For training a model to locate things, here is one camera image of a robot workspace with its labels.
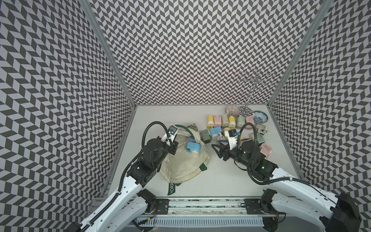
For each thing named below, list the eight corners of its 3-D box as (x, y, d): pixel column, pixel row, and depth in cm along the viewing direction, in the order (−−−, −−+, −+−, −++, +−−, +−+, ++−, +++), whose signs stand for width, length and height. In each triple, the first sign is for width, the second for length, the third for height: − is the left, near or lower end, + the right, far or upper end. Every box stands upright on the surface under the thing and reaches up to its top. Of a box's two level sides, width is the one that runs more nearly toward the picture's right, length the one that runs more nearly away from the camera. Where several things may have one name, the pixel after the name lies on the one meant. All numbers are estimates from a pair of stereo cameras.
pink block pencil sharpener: (244, 129, 104) (247, 123, 98) (242, 122, 108) (245, 116, 102) (252, 129, 104) (256, 123, 98) (250, 122, 108) (253, 116, 102)
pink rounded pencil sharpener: (213, 129, 104) (214, 124, 100) (213, 120, 109) (214, 115, 105) (220, 129, 104) (221, 124, 99) (220, 121, 109) (221, 116, 104)
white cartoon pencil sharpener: (220, 130, 106) (222, 123, 100) (221, 121, 111) (222, 114, 105) (226, 130, 106) (228, 124, 99) (226, 122, 111) (228, 115, 104)
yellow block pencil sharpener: (207, 129, 104) (207, 124, 99) (206, 120, 109) (207, 115, 104) (213, 129, 104) (214, 124, 99) (212, 120, 109) (213, 115, 104)
